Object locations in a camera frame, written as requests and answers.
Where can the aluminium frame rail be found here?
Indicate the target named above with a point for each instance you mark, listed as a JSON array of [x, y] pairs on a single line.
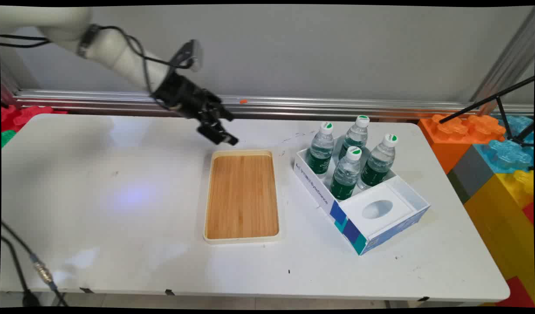
[[315, 106]]

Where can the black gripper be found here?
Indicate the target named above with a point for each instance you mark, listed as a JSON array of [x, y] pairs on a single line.
[[184, 98]]

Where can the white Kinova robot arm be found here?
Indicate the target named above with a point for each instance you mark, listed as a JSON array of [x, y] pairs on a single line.
[[66, 26]]

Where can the bamboo tray with cream rim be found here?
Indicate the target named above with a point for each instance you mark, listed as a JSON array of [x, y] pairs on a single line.
[[241, 196]]

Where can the red giant building block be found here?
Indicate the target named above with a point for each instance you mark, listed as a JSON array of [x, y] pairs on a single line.
[[25, 115], [518, 294]]

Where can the black tripod stand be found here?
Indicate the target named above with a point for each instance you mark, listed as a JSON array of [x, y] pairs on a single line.
[[503, 111]]

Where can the clear water bottle green label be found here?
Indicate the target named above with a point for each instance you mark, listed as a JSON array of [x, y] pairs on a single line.
[[378, 165], [320, 152], [346, 176], [355, 136]]

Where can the aluminium frame post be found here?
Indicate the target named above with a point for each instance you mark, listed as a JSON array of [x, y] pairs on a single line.
[[503, 61]]

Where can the green giant building block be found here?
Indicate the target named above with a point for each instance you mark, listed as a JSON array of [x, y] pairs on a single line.
[[6, 138]]

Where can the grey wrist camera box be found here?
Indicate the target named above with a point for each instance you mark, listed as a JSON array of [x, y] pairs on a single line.
[[188, 54]]

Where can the orange giant building block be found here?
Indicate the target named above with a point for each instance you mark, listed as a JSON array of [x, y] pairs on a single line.
[[450, 139]]

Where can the yellow giant building block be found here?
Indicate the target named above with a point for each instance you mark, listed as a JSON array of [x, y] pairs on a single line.
[[503, 226]]

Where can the white cardboard box blue print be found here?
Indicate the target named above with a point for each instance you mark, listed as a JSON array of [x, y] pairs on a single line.
[[381, 213]]

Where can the grey giant building block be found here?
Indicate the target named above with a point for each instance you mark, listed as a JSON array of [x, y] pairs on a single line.
[[470, 174]]

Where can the light blue giant building block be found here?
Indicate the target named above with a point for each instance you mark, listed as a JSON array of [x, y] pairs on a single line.
[[518, 124], [505, 155]]

